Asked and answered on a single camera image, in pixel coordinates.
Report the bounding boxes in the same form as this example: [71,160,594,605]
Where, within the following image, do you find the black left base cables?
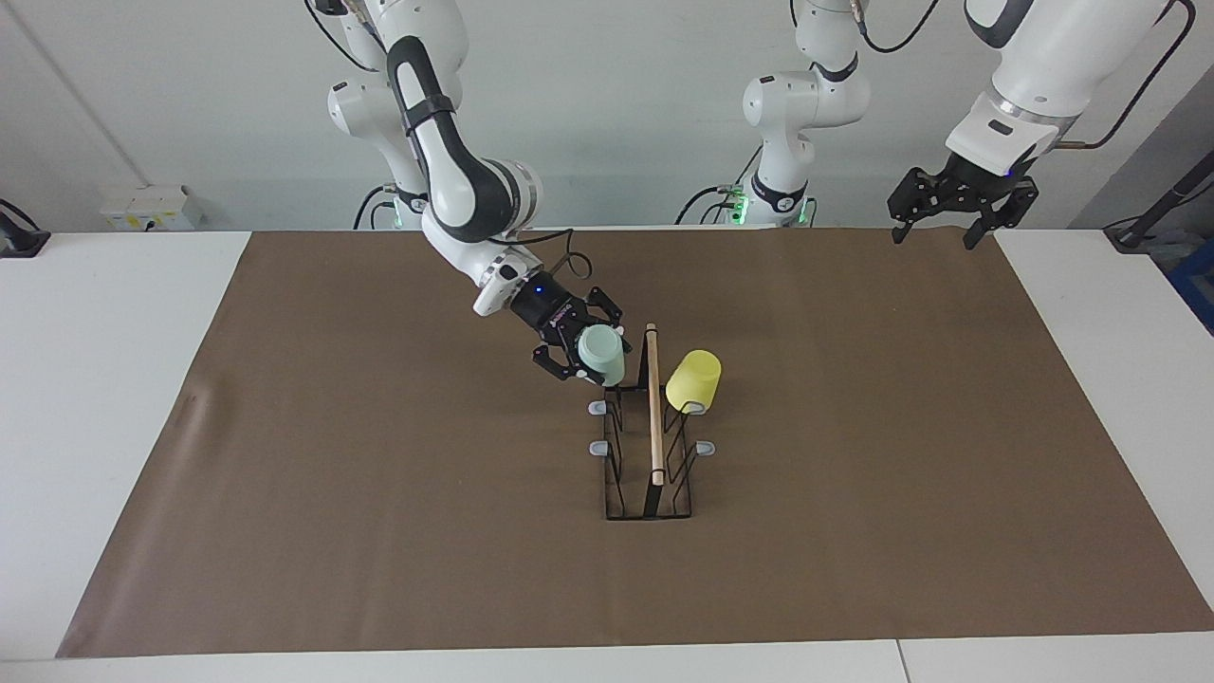
[675,161,760,227]

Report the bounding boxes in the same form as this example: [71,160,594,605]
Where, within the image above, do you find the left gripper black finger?
[887,169,940,246]
[966,185,1039,250]

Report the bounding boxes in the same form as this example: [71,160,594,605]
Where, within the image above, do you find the yellow plastic cup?
[666,350,722,415]

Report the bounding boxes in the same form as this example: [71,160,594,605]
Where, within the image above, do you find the black wire cup rack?
[589,323,717,522]

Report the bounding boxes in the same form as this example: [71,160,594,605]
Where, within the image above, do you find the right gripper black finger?
[531,337,608,382]
[579,287,625,330]

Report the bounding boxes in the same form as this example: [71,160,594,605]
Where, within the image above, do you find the pale green plastic cup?
[579,326,629,387]

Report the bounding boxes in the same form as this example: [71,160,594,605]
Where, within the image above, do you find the black stand pole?
[1103,152,1214,252]

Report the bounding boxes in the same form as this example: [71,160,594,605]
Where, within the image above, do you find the black right base cables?
[354,183,399,230]

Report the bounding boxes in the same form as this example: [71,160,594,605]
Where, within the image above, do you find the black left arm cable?
[1055,0,1198,150]

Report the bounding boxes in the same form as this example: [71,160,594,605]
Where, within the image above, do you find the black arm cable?
[1055,0,1198,150]
[512,228,591,282]

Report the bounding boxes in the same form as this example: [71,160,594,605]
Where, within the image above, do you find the blue crate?
[1168,237,1214,335]

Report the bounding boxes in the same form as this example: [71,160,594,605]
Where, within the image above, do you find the black base cables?
[675,161,760,227]
[354,183,399,230]

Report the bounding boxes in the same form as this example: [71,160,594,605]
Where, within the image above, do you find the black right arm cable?
[512,228,591,282]

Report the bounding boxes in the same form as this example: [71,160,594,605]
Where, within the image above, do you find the brown paper table mat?
[57,228,1214,658]

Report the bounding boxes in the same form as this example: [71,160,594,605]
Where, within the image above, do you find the white electrical box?
[100,185,205,231]

